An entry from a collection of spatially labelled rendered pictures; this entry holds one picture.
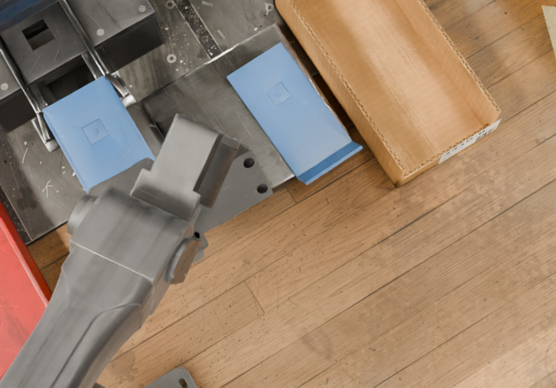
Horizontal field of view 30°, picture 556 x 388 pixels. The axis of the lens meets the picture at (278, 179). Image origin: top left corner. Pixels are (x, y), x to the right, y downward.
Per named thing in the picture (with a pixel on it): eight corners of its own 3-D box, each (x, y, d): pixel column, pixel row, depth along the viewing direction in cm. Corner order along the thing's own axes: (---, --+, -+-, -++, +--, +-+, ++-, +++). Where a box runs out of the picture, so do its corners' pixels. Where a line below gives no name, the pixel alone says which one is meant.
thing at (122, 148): (116, 238, 101) (110, 232, 98) (43, 111, 104) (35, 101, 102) (178, 203, 102) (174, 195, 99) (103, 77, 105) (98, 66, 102)
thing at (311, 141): (306, 192, 108) (307, 184, 105) (226, 78, 112) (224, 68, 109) (361, 155, 109) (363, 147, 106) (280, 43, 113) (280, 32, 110)
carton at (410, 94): (395, 191, 111) (402, 172, 103) (273, 8, 117) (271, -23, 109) (495, 131, 113) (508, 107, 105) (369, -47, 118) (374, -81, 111)
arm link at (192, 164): (165, 108, 86) (126, 88, 74) (257, 150, 85) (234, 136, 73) (107, 235, 86) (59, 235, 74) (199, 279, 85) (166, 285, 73)
